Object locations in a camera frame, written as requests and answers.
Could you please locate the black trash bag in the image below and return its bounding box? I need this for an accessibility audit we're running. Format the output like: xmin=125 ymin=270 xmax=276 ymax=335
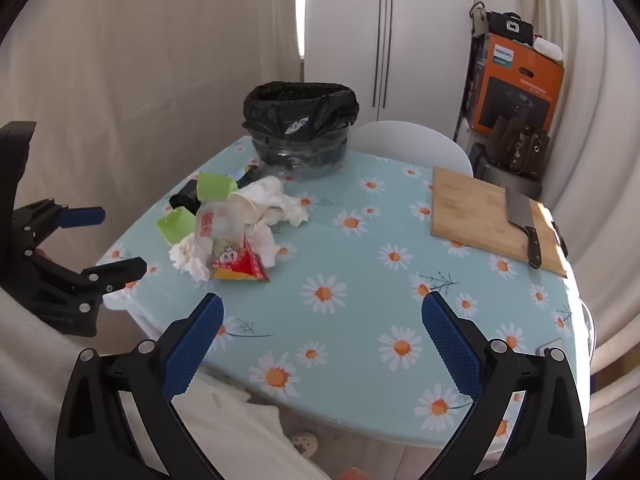
xmin=242 ymin=81 xmax=361 ymax=143

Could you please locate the clear plastic trash bin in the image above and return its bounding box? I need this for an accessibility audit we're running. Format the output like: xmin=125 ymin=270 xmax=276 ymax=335
xmin=251 ymin=130 xmax=352 ymax=181

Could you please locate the black bottle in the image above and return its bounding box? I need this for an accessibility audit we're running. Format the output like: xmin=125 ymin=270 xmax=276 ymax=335
xmin=169 ymin=162 xmax=265 ymax=211

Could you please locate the white wardrobe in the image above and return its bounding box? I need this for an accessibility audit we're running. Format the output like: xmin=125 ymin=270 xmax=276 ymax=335
xmin=304 ymin=0 xmax=477 ymax=127

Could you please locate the brown handbag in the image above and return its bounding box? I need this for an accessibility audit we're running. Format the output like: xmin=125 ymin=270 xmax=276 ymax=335
xmin=492 ymin=115 xmax=551 ymax=179

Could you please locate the cleaver with black handle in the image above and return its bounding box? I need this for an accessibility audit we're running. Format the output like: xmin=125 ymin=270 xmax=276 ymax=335
xmin=504 ymin=186 xmax=544 ymax=270

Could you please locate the white paper cup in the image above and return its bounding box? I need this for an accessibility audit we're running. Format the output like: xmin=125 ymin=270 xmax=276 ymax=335
xmin=227 ymin=190 xmax=267 ymax=226

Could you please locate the small crumpled white tissue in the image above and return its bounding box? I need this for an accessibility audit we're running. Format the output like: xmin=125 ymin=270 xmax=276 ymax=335
xmin=245 ymin=222 xmax=284 ymax=269

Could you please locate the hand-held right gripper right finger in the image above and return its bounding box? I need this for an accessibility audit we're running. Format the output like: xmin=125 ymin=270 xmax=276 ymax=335
xmin=416 ymin=290 xmax=588 ymax=480

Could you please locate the beige curtain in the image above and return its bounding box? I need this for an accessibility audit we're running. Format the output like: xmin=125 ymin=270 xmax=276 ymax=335
xmin=0 ymin=0 xmax=306 ymax=322

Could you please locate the green plastic cup piece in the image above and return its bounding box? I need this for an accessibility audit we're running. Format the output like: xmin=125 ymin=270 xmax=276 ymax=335
xmin=156 ymin=208 xmax=196 ymax=246

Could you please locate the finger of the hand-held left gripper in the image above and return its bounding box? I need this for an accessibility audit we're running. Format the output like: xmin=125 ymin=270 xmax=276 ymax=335
xmin=27 ymin=249 xmax=149 ymax=311
xmin=14 ymin=199 xmax=107 ymax=234

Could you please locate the white case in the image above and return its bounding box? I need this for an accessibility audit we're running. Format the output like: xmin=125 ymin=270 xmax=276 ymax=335
xmin=532 ymin=36 xmax=564 ymax=61

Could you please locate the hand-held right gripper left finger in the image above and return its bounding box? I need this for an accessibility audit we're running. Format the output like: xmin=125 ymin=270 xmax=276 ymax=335
xmin=54 ymin=292 xmax=226 ymax=480

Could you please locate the white garment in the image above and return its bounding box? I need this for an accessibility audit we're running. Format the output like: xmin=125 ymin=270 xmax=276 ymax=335
xmin=0 ymin=287 xmax=331 ymax=480

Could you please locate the wooden cutting board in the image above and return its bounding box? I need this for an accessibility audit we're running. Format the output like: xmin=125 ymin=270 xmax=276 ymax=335
xmin=430 ymin=166 xmax=570 ymax=279

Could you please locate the blue floral tablecloth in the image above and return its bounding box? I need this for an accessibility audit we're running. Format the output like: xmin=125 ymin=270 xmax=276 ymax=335
xmin=95 ymin=135 xmax=594 ymax=449

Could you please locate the large white tissue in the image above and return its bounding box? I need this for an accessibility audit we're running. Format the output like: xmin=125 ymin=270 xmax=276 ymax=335
xmin=240 ymin=176 xmax=312 ymax=229

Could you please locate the orange cardboard box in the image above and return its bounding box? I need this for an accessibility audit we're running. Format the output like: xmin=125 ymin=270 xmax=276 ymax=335
xmin=470 ymin=34 xmax=566 ymax=137

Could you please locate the white curtain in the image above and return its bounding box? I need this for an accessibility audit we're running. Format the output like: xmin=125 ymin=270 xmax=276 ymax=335
xmin=472 ymin=0 xmax=640 ymax=463

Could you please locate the white chair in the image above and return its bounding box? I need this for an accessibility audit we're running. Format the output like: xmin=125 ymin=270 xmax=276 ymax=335
xmin=350 ymin=120 xmax=474 ymax=179

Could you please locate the clear plastic bottle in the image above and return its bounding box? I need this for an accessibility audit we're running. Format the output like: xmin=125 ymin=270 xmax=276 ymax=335
xmin=195 ymin=200 xmax=249 ymax=262

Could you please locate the red snack packet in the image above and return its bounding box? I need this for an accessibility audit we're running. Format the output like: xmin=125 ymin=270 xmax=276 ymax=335
xmin=210 ymin=240 xmax=271 ymax=284

